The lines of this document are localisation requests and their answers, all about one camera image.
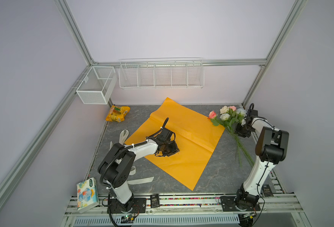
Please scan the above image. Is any orange wrapping paper sheet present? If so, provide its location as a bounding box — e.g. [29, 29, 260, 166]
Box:
[126, 98, 225, 190]

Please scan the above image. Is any cream fake rose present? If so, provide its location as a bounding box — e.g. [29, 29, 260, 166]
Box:
[220, 106, 229, 114]

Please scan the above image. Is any pale blue fake rose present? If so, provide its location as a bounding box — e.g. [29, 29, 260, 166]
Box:
[236, 108, 247, 117]

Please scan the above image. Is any white wire shelf basket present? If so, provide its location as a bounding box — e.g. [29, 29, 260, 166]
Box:
[119, 58, 205, 89]

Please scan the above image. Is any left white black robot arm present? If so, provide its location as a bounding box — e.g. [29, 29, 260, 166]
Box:
[98, 127, 179, 205]

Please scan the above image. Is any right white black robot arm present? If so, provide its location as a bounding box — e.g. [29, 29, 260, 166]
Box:
[235, 116, 289, 208]

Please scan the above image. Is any cream printed ribbon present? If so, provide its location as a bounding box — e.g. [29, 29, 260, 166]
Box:
[119, 130, 154, 185]

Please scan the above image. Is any black box on rail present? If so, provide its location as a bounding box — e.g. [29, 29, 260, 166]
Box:
[150, 194, 160, 208]

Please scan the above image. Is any black labelled box right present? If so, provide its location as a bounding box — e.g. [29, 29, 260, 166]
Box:
[262, 184, 274, 197]

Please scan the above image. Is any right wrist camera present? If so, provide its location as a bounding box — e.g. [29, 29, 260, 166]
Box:
[247, 109, 258, 118]

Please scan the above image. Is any yellow snack bag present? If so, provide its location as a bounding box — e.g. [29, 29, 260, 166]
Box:
[105, 105, 131, 123]

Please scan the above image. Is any white mesh box basket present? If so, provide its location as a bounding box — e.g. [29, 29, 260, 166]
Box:
[76, 66, 117, 105]

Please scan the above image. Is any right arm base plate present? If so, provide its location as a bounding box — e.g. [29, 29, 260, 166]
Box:
[218, 195, 261, 212]

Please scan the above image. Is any white fake rose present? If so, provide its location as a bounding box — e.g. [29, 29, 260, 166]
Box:
[220, 113, 254, 167]

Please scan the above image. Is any colourful tissue pack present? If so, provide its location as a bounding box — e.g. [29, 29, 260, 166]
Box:
[77, 177, 100, 213]

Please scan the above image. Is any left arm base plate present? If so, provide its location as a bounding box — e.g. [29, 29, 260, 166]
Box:
[108, 198, 147, 214]

